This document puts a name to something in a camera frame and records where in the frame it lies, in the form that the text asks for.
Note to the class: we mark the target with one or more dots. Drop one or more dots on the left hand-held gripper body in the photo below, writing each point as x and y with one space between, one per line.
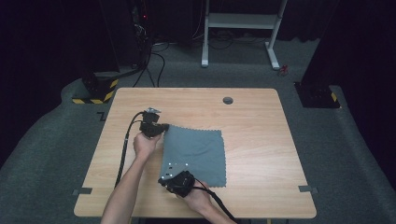
150 123

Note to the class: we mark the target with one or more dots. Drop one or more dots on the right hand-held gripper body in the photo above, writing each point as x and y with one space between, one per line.
180 183

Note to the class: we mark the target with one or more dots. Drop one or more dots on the grey cloth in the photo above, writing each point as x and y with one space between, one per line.
199 149

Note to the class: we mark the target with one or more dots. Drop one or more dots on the person's left hand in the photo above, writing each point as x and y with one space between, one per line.
144 146

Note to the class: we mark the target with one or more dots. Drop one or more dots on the person's right hand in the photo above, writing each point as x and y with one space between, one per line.
197 199

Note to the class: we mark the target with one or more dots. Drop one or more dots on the black yellow striped stand base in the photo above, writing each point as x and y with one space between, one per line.
99 90

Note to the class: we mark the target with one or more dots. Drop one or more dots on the grey table grommet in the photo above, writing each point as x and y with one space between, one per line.
228 100

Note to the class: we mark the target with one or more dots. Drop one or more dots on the grey tape strip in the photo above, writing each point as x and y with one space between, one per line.
82 191
307 189

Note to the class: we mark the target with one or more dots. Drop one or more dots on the dark equipment rack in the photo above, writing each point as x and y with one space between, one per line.
141 31

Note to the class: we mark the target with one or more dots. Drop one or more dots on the dark curtain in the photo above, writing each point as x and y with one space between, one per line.
46 40
358 40

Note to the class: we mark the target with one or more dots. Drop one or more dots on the small red object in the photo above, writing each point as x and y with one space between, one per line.
282 71

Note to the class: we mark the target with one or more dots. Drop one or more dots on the white metal stand frame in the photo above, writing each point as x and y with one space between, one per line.
241 21

